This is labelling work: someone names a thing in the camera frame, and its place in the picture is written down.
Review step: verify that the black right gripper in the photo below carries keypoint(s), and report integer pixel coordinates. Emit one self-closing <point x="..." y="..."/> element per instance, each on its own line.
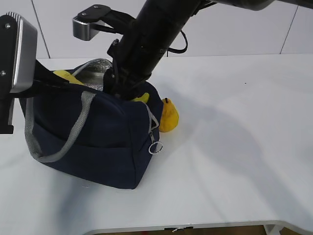
<point x="118" y="86"/>

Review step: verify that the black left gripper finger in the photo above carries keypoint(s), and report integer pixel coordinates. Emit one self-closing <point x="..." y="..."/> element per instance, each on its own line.
<point x="39" y="88"/>
<point x="41" y="73"/>

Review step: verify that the yellow banana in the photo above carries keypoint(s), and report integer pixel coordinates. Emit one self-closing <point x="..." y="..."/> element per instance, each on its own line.
<point x="72" y="79"/>

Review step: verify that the navy insulated lunch bag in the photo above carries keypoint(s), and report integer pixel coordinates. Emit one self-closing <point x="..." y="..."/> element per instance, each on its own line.
<point x="93" y="135"/>

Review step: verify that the yellow pear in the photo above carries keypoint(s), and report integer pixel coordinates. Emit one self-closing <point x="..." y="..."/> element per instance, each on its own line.
<point x="170" y="116"/>

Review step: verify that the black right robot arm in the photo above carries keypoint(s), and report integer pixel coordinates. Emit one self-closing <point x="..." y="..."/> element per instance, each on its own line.
<point x="145" y="39"/>

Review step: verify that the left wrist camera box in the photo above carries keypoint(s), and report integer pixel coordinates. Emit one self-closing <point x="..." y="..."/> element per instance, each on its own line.
<point x="18" y="46"/>

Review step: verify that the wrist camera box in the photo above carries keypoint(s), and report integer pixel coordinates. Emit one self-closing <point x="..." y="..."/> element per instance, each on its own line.
<point x="100" y="18"/>
<point x="18" y="46"/>

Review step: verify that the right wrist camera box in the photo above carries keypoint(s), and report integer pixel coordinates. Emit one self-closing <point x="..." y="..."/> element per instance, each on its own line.
<point x="100" y="18"/>

